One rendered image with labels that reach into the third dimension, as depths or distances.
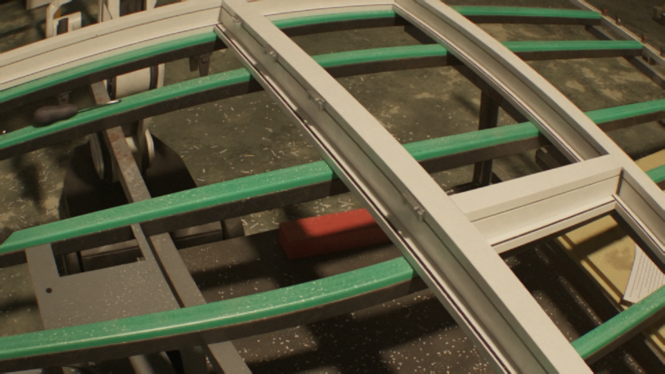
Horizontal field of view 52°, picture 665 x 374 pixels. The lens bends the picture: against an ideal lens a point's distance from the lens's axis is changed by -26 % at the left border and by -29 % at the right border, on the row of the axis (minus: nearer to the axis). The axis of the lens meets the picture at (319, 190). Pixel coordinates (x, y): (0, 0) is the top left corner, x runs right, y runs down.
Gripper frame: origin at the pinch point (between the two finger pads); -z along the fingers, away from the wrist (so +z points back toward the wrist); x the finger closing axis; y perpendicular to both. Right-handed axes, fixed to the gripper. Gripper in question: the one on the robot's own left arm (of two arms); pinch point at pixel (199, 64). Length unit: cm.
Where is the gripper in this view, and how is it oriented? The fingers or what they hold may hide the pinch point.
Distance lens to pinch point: 231.8
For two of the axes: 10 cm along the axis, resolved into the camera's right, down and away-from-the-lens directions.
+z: -0.4, -9.2, -3.9
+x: 4.1, 3.4, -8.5
